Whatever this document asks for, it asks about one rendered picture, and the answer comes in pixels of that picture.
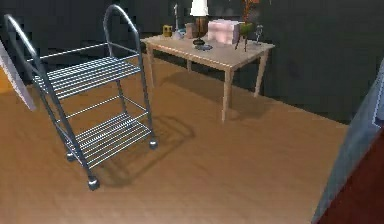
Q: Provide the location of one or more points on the light wooden table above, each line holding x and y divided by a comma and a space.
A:
222, 55

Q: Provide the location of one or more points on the dark round dish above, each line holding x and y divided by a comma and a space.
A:
203, 47

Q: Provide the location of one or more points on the brown cylinder pot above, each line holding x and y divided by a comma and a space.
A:
190, 30

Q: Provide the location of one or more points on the small yellow mug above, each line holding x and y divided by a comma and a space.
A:
167, 30

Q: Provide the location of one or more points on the pink box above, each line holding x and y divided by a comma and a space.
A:
222, 31

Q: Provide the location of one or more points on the white shade table lamp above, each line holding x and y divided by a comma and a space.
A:
199, 20

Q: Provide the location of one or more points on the pale slim bottle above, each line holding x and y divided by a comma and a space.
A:
176, 20

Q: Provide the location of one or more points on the green pot house plant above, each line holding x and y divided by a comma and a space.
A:
246, 28

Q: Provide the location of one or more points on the small grey metal stand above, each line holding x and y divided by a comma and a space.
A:
258, 33

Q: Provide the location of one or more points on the white flat board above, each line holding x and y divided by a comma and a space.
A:
16, 80

